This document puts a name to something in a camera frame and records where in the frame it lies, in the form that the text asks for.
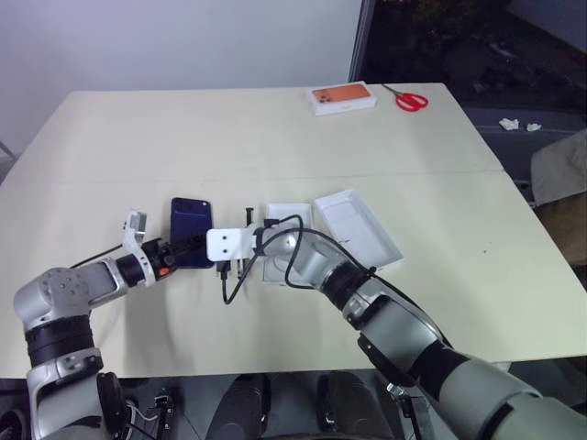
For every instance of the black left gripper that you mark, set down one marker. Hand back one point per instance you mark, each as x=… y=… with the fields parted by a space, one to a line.
x=161 y=259

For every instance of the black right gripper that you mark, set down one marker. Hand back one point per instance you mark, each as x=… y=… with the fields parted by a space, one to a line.
x=224 y=268

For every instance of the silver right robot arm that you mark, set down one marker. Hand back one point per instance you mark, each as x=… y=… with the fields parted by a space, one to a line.
x=390 y=321

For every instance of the crumpled white paper scrap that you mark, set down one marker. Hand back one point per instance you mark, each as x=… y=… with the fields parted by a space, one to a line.
x=509 y=124
x=533 y=127

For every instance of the dark blue smartphone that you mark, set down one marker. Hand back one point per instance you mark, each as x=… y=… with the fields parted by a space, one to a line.
x=190 y=215

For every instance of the beige cloth cushion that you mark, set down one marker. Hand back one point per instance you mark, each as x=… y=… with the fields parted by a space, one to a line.
x=561 y=169

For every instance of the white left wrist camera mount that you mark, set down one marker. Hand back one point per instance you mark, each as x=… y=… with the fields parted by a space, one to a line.
x=137 y=229

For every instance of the black metal clip assembly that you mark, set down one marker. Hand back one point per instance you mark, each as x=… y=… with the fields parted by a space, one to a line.
x=158 y=414

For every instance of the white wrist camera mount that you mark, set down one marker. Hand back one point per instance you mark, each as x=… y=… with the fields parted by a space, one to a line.
x=137 y=229
x=227 y=244

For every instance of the white box tray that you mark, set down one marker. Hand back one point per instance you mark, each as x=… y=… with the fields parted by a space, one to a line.
x=289 y=213

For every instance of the phone box with orange print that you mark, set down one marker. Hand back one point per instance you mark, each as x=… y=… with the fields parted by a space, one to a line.
x=343 y=98

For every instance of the grey bench seat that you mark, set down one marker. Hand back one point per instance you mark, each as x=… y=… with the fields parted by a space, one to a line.
x=509 y=146

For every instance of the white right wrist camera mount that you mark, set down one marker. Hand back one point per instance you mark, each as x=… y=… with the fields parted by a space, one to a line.
x=227 y=244

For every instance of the grey window frame post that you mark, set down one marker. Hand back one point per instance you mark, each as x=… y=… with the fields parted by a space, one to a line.
x=360 y=41

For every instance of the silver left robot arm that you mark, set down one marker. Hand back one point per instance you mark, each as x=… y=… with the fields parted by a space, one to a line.
x=64 y=289

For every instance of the metal chair leg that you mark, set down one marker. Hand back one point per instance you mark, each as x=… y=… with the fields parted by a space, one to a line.
x=6 y=158

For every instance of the white box lid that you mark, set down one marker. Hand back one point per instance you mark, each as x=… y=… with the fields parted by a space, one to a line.
x=357 y=224

